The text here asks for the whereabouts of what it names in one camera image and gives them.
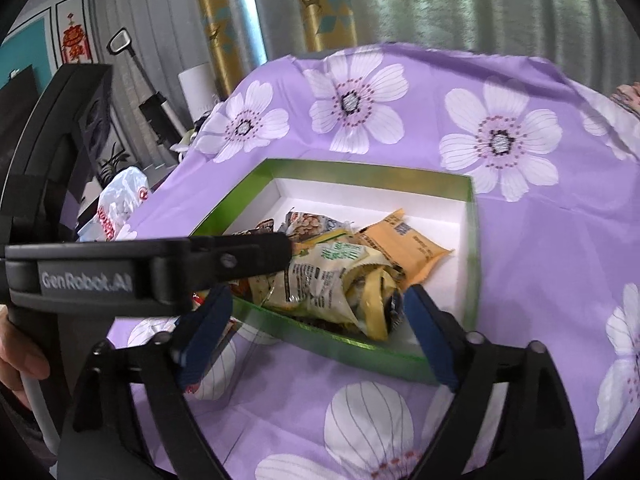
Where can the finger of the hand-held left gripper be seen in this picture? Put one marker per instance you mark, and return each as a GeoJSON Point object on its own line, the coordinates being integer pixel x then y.
{"type": "Point", "coordinates": [235, 257]}

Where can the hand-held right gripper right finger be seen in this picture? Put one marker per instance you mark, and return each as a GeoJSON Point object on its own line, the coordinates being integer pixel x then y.
{"type": "Point", "coordinates": [430, 335]}

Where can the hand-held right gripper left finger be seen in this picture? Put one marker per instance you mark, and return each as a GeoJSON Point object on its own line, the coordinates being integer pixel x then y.
{"type": "Point", "coordinates": [202, 340]}

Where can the brown snack packet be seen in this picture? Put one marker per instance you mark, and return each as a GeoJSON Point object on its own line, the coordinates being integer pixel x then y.
{"type": "Point", "coordinates": [255, 226]}

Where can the green cardboard box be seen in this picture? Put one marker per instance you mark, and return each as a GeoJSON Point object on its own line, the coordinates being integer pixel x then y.
{"type": "Point", "coordinates": [350, 350]}

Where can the silver grey snack packet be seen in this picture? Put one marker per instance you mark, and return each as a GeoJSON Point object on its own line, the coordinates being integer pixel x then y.
{"type": "Point", "coordinates": [312, 225]}

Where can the pale yellow green snack packet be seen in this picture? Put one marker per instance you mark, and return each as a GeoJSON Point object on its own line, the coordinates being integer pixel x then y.
{"type": "Point", "coordinates": [320, 280]}

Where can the orange tan snack packet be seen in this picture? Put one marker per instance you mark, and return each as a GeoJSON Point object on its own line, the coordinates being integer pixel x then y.
{"type": "Point", "coordinates": [410, 247]}

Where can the person's left forearm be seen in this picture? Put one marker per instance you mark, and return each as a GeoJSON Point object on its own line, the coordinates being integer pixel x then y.
{"type": "Point", "coordinates": [15, 420]}

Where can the person's left hand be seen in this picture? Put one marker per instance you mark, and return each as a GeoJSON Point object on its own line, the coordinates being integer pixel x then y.
{"type": "Point", "coordinates": [20, 355]}

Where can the white plastic bag red print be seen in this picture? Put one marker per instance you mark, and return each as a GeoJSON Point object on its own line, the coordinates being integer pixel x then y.
{"type": "Point", "coordinates": [120, 200]}

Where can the purple floral cloth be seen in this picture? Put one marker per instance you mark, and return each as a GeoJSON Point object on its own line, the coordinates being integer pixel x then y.
{"type": "Point", "coordinates": [525, 270]}

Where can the potted plant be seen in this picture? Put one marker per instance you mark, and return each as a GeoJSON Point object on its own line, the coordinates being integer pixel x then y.
{"type": "Point", "coordinates": [110, 165]}

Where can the upright vacuum cleaner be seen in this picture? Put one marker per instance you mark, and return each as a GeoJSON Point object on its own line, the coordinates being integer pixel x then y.
{"type": "Point", "coordinates": [160, 115]}

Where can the white board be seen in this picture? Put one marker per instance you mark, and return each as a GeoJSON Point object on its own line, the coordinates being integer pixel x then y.
{"type": "Point", "coordinates": [197, 90]}

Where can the black television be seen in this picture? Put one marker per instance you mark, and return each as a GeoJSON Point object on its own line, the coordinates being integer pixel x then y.
{"type": "Point", "coordinates": [20, 90]}

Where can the gold patterned curtain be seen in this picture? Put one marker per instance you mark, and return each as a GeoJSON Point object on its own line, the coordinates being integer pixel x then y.
{"type": "Point", "coordinates": [220, 35]}
{"type": "Point", "coordinates": [325, 5]}

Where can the pile of folded clothes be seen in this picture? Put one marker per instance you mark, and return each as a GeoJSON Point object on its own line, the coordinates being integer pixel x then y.
{"type": "Point", "coordinates": [630, 97]}

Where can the grey green curtain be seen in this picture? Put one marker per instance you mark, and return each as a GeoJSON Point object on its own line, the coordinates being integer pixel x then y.
{"type": "Point", "coordinates": [475, 5]}

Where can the red knot wall ornament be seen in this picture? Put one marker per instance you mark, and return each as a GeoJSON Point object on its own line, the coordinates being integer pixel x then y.
{"type": "Point", "coordinates": [74, 42]}

